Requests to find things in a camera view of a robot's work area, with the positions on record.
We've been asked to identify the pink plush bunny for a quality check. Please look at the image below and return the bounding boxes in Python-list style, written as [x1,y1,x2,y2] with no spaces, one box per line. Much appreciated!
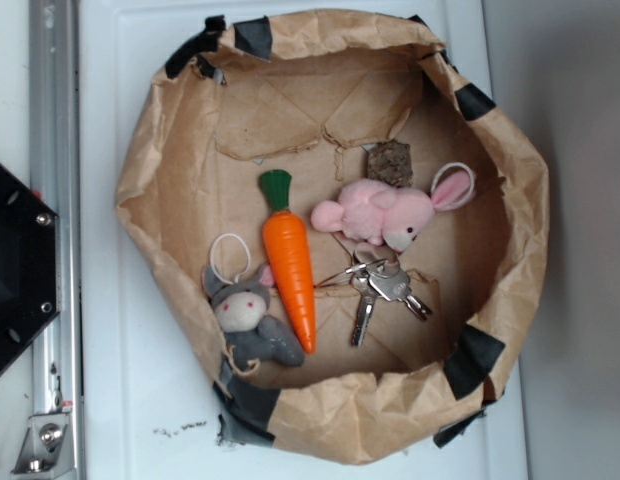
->
[310,162,476,253]

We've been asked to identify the orange plastic carrot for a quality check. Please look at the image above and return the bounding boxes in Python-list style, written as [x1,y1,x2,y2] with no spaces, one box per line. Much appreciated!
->
[258,170,317,354]

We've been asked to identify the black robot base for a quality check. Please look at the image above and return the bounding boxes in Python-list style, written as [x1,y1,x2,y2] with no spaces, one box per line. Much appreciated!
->
[0,163,59,377]

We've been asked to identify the brown rough block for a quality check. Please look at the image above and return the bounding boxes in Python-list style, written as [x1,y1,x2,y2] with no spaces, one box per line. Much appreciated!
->
[367,140,414,187]

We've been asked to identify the silver keys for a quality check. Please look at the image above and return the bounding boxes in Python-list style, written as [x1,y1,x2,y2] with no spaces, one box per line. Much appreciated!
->
[316,242,433,347]

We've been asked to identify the aluminium frame rail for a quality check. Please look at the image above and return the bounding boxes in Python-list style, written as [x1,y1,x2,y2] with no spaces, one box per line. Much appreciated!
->
[29,1,85,479]

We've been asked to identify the grey plush bunny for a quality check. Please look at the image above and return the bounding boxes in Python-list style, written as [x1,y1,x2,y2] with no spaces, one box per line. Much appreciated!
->
[201,233,305,371]

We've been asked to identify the metal corner bracket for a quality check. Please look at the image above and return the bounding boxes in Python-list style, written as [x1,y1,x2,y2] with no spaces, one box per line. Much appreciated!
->
[10,413,74,479]

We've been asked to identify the brown paper bag bin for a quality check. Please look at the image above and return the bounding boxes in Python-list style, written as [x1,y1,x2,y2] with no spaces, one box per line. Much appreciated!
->
[116,9,549,464]

